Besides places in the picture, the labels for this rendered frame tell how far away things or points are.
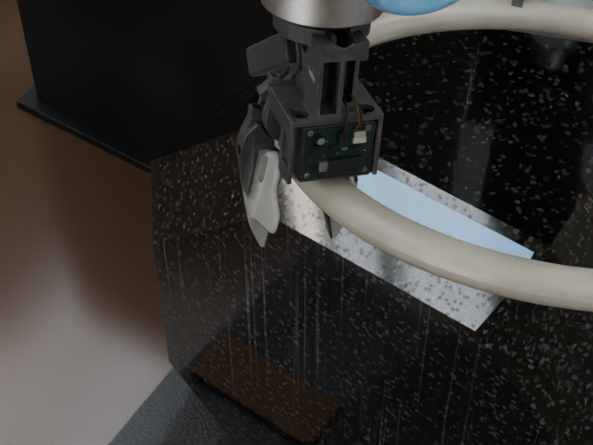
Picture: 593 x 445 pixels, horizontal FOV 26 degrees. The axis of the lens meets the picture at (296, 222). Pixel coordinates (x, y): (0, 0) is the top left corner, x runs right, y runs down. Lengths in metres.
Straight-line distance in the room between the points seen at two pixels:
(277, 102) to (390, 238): 0.13
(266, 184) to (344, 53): 0.15
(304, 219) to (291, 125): 0.57
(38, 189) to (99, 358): 0.43
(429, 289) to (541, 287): 0.53
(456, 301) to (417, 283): 0.05
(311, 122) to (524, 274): 0.18
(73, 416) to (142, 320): 0.23
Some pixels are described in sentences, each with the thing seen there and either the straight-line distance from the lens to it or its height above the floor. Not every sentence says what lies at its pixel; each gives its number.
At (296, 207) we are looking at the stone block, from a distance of 1.48.
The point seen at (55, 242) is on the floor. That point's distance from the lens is 2.47.
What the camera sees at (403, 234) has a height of 1.18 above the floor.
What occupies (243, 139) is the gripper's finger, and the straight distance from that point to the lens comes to 0.98.
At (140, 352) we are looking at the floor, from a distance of 2.30.
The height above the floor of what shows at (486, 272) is 1.18.
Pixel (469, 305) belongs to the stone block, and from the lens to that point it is 1.40.
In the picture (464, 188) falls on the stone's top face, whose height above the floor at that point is 0.83.
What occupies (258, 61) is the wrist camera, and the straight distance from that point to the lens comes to 1.02.
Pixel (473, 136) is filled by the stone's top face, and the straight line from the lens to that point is 1.47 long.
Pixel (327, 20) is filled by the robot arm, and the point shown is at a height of 1.30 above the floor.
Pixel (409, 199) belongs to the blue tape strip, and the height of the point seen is 0.82.
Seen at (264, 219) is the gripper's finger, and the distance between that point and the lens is 1.00.
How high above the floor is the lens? 1.89
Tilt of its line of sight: 50 degrees down
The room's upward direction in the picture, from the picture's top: straight up
